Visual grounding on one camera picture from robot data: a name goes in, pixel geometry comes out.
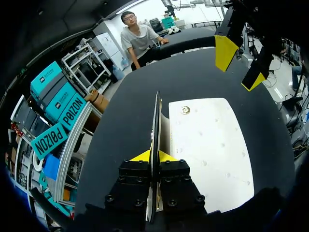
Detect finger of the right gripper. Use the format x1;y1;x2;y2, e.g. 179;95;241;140
214;6;246;73
241;46;275;92

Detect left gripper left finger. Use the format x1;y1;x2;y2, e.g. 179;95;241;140
104;149;152;229

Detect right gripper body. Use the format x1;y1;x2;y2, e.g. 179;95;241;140
225;0;300;57

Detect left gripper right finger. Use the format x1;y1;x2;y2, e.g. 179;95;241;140
158;150;208;218

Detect white bag with black flap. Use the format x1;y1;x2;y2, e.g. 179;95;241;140
147;91;255;223

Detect person's legs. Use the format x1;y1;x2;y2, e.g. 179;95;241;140
291;65;304;92

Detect person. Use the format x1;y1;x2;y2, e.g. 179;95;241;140
120;11;170;72

